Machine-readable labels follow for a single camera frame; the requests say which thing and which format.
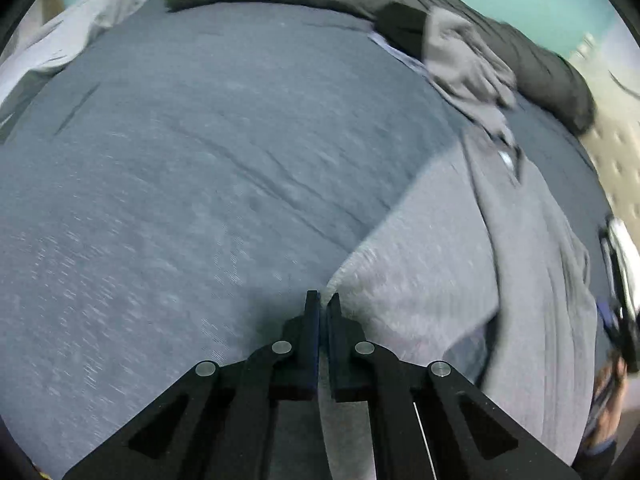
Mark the light blue garment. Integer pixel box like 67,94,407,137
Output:
369,32,431,78

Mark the black crumpled garment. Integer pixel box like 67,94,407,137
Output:
375,2,436,63

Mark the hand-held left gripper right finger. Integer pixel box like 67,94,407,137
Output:
325,292,581,480

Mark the person's right hand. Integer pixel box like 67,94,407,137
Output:
592,355,628,443

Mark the light grey blanket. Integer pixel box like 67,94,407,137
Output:
0,0,161,141

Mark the white folded garment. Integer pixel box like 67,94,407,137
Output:
600,217,640,321

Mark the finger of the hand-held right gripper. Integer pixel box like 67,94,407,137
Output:
596,301,622,333

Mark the person's right forearm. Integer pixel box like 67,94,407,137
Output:
575,435,621,480

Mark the cream tufted headboard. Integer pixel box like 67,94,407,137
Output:
565,30,640,221

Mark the crumpled grey garment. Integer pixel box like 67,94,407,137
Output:
422,7,521,141

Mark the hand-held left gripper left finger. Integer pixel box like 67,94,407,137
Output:
62,290,321,480

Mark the grey knit sweater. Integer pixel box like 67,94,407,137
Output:
272,125,601,480

